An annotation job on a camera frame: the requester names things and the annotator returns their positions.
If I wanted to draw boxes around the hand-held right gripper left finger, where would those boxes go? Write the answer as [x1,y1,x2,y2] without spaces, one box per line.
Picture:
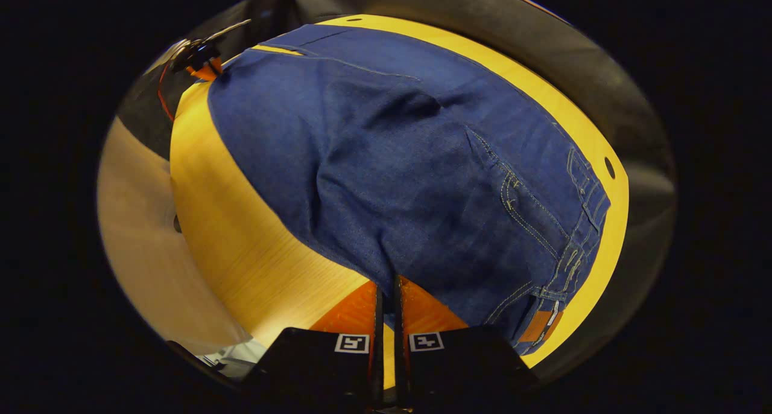
[241,281,385,406]

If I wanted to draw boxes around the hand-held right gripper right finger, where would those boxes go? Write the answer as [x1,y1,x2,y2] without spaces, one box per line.
[393,275,540,406]

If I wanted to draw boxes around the blue jeans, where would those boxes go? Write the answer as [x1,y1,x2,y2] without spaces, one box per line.
[207,24,611,355]

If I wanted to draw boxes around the black backdrop cloth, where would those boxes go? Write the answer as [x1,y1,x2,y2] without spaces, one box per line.
[118,0,677,386]

